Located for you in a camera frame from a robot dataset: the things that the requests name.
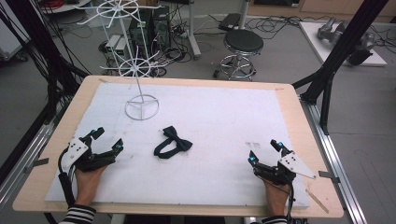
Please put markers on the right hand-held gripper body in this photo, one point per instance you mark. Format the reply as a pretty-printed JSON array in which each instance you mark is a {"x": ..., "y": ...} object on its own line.
[{"x": 294, "y": 165}]

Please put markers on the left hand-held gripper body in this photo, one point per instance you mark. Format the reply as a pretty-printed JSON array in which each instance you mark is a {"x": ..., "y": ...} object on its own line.
[{"x": 74, "y": 151}]

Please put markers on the black bow tie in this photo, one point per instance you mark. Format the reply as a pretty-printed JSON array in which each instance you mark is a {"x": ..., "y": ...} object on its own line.
[{"x": 177, "y": 141}]

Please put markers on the person's left hand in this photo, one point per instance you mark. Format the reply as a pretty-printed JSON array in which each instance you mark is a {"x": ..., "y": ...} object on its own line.
[{"x": 87, "y": 185}]

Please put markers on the person's right hand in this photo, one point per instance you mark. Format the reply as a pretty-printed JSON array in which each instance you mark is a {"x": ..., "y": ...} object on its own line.
[{"x": 277, "y": 199}]

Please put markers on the grey metal clip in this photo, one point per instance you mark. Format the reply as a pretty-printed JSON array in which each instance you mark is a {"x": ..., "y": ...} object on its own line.
[
  {"x": 35, "y": 163},
  {"x": 328, "y": 175}
]

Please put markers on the thin wooden stick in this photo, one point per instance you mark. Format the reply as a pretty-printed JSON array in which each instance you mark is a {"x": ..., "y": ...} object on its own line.
[{"x": 317, "y": 201}]

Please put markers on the white foam mat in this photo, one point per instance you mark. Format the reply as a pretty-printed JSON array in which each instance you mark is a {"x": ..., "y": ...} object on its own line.
[{"x": 211, "y": 124}]

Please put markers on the white box device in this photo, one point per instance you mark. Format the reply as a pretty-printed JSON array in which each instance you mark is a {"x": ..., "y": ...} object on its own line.
[{"x": 116, "y": 43}]

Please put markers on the black round stool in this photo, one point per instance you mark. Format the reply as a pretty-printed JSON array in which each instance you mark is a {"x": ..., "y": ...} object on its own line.
[{"x": 243, "y": 42}]

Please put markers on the white floor board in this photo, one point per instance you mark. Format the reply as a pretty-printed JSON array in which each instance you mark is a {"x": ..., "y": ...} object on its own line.
[{"x": 314, "y": 40}]

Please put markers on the black computer tower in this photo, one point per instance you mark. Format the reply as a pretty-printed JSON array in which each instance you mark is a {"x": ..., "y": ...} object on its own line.
[{"x": 162, "y": 29}]

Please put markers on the flat black device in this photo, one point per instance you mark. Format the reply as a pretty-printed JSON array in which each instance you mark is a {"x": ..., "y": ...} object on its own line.
[{"x": 229, "y": 21}]

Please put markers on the grey desk leg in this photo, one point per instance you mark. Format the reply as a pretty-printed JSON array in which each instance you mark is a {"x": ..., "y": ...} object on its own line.
[{"x": 193, "y": 31}]

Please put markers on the aluminium rail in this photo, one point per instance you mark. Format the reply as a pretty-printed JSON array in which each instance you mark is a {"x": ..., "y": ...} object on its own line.
[
  {"x": 336, "y": 168},
  {"x": 28, "y": 152}
]

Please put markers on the black metal frame stand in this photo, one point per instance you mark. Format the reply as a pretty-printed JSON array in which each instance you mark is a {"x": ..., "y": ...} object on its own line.
[
  {"x": 40, "y": 46},
  {"x": 339, "y": 53}
]

